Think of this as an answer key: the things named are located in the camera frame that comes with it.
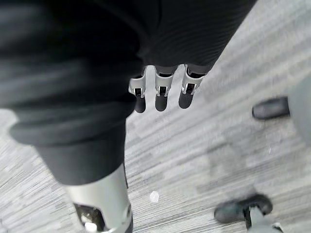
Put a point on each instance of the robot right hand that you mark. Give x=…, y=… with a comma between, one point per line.
x=73, y=72

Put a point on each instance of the robot dark left foot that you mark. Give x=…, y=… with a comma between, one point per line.
x=270, y=107

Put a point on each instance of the robot dark foot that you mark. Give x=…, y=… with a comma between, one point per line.
x=240, y=208
x=270, y=107

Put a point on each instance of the robot dark right foot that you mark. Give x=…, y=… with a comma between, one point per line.
x=240, y=208

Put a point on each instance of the robot silver left leg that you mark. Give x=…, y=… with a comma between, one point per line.
x=299, y=111

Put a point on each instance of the robot silver leg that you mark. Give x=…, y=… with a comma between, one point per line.
x=264, y=223
x=299, y=111

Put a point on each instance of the robot silver right leg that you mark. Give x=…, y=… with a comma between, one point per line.
x=264, y=223

